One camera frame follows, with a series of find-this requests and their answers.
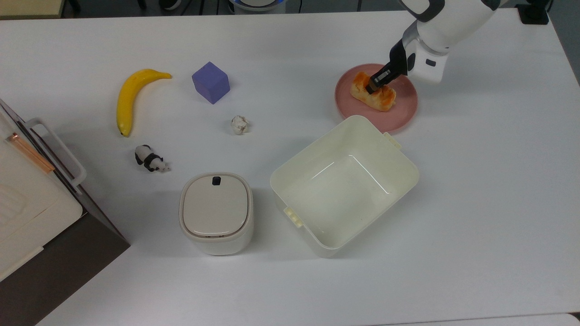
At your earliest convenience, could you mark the dark robot gripper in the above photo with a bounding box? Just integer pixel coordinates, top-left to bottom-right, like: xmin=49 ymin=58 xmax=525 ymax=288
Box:
xmin=367 ymin=39 xmax=450 ymax=95

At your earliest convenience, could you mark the orange glazed bread roll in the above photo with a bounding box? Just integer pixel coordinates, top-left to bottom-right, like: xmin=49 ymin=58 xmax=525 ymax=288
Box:
xmin=350 ymin=71 xmax=397 ymax=112

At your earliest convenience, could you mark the pink round plate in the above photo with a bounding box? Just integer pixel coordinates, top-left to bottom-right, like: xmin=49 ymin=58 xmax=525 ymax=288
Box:
xmin=334 ymin=63 xmax=418 ymax=134

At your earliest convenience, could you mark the white open plastic box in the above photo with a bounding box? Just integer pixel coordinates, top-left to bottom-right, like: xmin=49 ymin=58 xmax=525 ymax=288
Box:
xmin=270 ymin=115 xmax=419 ymax=259

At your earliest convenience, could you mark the black table clamp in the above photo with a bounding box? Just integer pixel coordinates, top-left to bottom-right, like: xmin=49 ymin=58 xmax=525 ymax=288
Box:
xmin=517 ymin=0 xmax=551 ymax=25

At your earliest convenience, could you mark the crumpled white paper ball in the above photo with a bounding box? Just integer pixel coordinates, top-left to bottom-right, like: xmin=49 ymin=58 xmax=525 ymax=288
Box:
xmin=231 ymin=115 xmax=250 ymax=135

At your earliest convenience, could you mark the purple cube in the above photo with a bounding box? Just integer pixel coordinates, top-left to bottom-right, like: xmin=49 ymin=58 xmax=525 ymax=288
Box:
xmin=192 ymin=62 xmax=231 ymax=105

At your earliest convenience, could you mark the small white lidded bin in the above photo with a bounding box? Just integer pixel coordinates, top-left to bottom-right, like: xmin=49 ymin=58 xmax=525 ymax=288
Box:
xmin=179 ymin=172 xmax=254 ymax=256

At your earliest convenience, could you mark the black white panda figurine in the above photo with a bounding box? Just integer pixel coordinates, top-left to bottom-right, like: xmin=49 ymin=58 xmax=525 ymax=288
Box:
xmin=135 ymin=144 xmax=172 ymax=173

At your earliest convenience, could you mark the yellow banana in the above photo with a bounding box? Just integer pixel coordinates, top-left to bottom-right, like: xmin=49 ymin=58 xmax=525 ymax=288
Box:
xmin=116 ymin=69 xmax=173 ymax=137

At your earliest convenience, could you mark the wooden desk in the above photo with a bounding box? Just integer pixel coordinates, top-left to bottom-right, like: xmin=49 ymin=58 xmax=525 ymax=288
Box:
xmin=0 ymin=0 xmax=66 ymax=19

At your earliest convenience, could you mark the cream white oven appliance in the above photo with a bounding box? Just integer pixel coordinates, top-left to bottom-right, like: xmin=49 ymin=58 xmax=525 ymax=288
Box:
xmin=0 ymin=106 xmax=87 ymax=282

